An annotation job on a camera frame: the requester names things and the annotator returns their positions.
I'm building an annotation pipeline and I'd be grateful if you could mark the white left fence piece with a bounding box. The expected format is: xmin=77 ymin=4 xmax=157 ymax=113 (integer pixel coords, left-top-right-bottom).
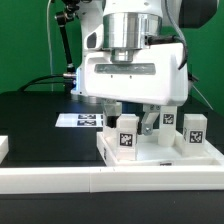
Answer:
xmin=0 ymin=136 xmax=9 ymax=164

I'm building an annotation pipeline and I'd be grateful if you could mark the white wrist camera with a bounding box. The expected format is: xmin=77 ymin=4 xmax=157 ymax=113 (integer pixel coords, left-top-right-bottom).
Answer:
xmin=84 ymin=25 xmax=104 ymax=50

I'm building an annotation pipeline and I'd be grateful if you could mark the apriltag base marker sheet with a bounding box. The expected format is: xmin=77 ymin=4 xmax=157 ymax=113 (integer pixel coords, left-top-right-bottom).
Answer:
xmin=55 ymin=113 xmax=103 ymax=128

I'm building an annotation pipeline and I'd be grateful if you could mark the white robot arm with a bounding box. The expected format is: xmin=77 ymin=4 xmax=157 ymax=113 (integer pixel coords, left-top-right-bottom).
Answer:
xmin=72 ymin=0 xmax=219 ymax=135

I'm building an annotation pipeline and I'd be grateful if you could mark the white thin cable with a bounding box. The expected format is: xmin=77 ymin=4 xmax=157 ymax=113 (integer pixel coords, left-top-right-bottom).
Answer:
xmin=46 ymin=0 xmax=55 ymax=92

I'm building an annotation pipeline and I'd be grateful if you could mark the white front fence bar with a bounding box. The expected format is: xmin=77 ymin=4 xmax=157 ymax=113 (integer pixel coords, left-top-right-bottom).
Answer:
xmin=0 ymin=166 xmax=224 ymax=194

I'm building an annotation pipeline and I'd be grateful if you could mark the black cable bundle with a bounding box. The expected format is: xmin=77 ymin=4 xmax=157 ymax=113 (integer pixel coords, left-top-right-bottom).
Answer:
xmin=18 ymin=73 xmax=73 ymax=93

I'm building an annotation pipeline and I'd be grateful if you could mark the white square table top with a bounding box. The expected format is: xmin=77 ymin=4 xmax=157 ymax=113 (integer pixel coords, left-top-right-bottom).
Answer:
xmin=97 ymin=130 xmax=224 ymax=167

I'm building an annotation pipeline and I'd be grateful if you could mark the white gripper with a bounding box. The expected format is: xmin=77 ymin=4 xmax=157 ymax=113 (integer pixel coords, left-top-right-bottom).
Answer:
xmin=79 ymin=43 xmax=188 ymax=136

